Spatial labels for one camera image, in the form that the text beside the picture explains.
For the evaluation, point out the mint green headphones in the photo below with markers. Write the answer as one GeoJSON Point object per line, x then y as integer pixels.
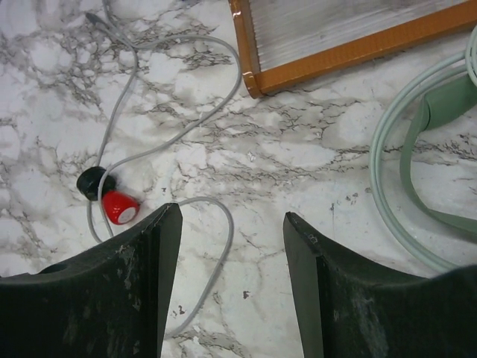
{"type": "Point", "coordinates": [422, 161]}

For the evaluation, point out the wooden three-tier rack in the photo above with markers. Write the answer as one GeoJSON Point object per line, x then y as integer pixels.
{"type": "Point", "coordinates": [283, 43]}

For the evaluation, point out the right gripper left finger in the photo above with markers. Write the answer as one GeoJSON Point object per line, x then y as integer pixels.
{"type": "Point", "coordinates": [111, 300]}

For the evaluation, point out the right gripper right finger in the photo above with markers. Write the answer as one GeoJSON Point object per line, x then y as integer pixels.
{"type": "Point", "coordinates": [349, 306]}

